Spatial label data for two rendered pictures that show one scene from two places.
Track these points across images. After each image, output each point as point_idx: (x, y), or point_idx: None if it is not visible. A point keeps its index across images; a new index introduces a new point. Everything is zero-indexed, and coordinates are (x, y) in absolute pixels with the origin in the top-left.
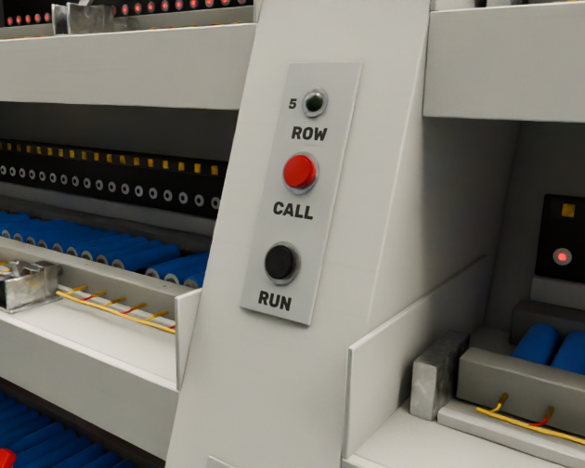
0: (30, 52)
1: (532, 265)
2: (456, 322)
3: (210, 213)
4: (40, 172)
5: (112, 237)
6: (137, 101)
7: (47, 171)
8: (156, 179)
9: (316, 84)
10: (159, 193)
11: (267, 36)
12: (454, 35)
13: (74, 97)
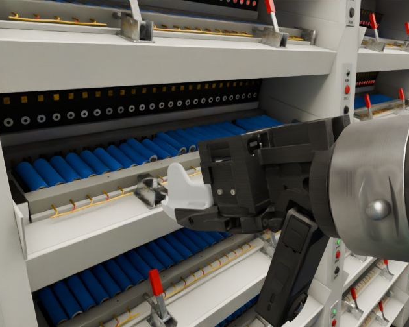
0: (274, 55)
1: None
2: None
3: (221, 103)
4: (108, 108)
5: (211, 128)
6: (306, 74)
7: (115, 106)
8: (198, 94)
9: (347, 68)
10: (198, 100)
11: (339, 55)
12: (358, 57)
13: (287, 74)
